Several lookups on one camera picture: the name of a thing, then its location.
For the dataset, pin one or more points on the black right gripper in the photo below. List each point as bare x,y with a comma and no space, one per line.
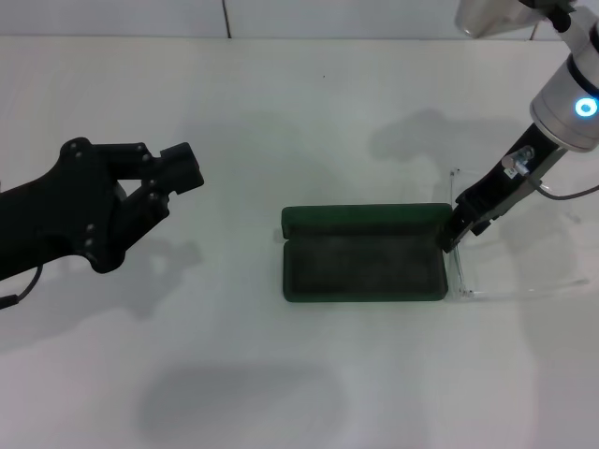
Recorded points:
501,192

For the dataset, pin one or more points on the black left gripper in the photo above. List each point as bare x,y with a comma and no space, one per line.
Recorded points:
56,215

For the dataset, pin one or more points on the clear white glasses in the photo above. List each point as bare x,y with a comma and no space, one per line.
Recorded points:
515,293

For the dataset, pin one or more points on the green glasses case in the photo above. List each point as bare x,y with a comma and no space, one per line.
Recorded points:
365,276

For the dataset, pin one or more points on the silver cylindrical connector plug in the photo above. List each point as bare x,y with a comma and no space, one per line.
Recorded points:
515,163

